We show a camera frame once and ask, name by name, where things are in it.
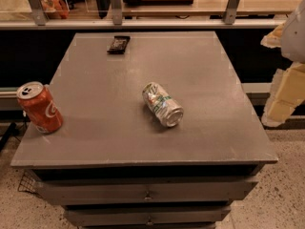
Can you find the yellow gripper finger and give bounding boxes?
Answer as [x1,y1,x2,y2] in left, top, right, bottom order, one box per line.
[261,62,305,127]
[260,23,284,49]

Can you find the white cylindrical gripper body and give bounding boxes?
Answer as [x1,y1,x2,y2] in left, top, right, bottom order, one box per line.
[281,0,305,63]

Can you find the silver green 7up can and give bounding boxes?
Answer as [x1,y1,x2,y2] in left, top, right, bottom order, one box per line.
[142,82,184,128]

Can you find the red coca-cola can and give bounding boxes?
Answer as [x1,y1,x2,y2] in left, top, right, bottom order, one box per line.
[16,81,63,134]

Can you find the dark snack bar wrapper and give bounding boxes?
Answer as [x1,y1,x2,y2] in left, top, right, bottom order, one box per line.
[107,35,131,54]

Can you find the grey drawer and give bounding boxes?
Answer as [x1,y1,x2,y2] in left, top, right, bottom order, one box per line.
[34,177,257,205]
[64,206,231,226]

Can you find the grey drawer cabinet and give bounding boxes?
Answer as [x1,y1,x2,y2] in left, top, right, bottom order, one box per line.
[11,31,277,229]

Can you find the orange plastic bag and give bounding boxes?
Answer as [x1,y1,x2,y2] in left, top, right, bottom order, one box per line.
[40,0,69,19]

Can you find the top grey drawer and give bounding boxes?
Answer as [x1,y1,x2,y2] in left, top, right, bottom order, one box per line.
[34,177,257,205]

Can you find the metal shelf rail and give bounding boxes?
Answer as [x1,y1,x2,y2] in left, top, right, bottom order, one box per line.
[0,19,285,31]

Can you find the wire mesh basket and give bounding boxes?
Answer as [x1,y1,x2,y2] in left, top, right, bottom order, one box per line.
[17,172,37,196]

